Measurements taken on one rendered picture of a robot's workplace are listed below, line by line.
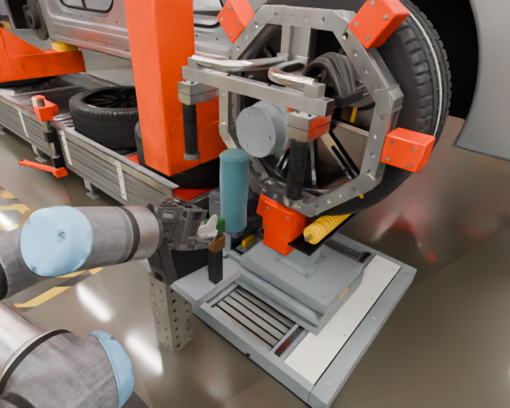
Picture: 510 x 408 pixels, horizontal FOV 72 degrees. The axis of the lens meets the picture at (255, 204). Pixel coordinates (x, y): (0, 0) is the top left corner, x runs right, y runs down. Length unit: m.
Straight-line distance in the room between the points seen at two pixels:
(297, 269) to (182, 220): 0.81
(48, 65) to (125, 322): 2.19
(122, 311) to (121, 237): 1.08
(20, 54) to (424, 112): 2.75
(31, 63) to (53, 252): 2.70
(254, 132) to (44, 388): 0.65
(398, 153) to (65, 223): 0.68
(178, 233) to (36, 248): 0.23
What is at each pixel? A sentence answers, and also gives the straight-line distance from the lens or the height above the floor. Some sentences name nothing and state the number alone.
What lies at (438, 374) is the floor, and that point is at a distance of 1.55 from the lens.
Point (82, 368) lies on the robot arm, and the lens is 0.72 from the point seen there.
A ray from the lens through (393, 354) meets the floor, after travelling 1.53.
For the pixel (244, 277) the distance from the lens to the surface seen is 1.45.
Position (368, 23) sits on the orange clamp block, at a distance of 0.86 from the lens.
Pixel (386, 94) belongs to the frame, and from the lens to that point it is 0.85.
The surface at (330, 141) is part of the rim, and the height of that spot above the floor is 0.79.
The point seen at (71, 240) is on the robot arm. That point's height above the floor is 0.88.
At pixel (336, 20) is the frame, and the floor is 1.10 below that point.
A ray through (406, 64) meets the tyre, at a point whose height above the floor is 1.02.
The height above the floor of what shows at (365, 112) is 0.75.
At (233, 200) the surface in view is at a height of 0.60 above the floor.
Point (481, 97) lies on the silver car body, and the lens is 1.27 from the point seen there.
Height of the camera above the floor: 1.15
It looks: 32 degrees down
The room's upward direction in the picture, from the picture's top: 3 degrees clockwise
